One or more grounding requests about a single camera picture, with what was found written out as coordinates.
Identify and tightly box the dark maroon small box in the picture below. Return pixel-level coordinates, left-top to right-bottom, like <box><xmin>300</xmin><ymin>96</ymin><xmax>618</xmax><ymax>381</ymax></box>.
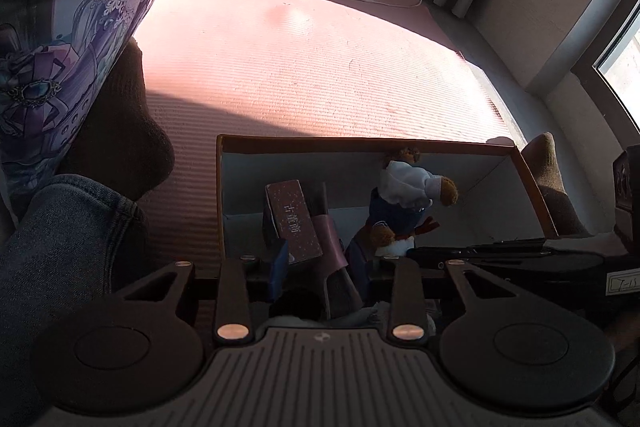
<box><xmin>265</xmin><ymin>180</ymin><xmax>322</xmax><ymax>265</ymax></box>

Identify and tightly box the bear plush white hood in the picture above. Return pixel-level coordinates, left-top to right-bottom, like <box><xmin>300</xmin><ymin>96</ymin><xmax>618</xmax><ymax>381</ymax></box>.
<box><xmin>345</xmin><ymin>147</ymin><xmax>459</xmax><ymax>294</ymax></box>

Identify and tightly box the orange cardboard storage box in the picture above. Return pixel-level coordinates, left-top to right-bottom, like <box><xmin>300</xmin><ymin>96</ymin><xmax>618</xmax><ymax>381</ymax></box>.
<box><xmin>216</xmin><ymin>134</ymin><xmax>558</xmax><ymax>258</ymax></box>

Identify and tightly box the brown right sock foot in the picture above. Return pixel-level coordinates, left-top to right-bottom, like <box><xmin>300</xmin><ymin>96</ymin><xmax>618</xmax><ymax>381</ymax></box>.
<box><xmin>521</xmin><ymin>132</ymin><xmax>590</xmax><ymax>236</ymax></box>

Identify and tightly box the brown sock foot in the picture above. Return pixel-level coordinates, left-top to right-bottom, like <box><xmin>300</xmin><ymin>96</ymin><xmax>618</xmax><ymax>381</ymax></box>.
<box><xmin>56</xmin><ymin>39</ymin><xmax>175</xmax><ymax>202</ymax></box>
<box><xmin>521</xmin><ymin>132</ymin><xmax>590</xmax><ymax>236</ymax></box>

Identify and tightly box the left leg in jeans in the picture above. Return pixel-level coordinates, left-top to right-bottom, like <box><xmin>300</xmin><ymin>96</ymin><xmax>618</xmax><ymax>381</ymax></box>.
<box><xmin>1</xmin><ymin>174</ymin><xmax>150</xmax><ymax>426</ymax></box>

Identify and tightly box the brown left sock foot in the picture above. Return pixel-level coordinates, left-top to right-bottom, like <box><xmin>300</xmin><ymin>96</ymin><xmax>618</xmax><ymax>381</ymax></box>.
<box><xmin>56</xmin><ymin>39</ymin><xmax>175</xmax><ymax>202</ymax></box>

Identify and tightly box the anime print body pillow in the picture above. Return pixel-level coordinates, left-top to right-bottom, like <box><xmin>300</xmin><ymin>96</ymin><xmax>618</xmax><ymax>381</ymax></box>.
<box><xmin>0</xmin><ymin>0</ymin><xmax>201</xmax><ymax>198</ymax></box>

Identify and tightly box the window frame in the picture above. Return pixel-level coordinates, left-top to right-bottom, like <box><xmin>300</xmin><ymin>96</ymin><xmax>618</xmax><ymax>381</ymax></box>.
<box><xmin>572</xmin><ymin>0</ymin><xmax>639</xmax><ymax>145</ymax></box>

